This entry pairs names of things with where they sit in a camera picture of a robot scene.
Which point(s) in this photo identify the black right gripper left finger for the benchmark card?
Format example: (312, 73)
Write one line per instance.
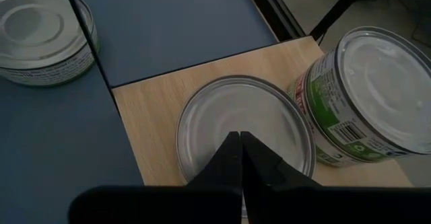
(202, 204)

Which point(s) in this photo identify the wooden shelf board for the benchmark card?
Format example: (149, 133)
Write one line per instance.
(151, 123)

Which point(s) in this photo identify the silver seafood can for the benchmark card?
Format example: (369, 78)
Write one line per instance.
(235, 109)

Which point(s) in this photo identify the green white label seafood can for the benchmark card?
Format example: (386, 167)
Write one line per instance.
(37, 32)
(380, 89)

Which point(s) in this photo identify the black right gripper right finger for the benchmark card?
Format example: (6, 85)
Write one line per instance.
(286, 200)

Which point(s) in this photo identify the black metal shelf frame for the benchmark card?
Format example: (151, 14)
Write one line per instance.
(331, 15)

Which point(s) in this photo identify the blue table mat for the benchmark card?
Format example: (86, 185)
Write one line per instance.
(168, 25)

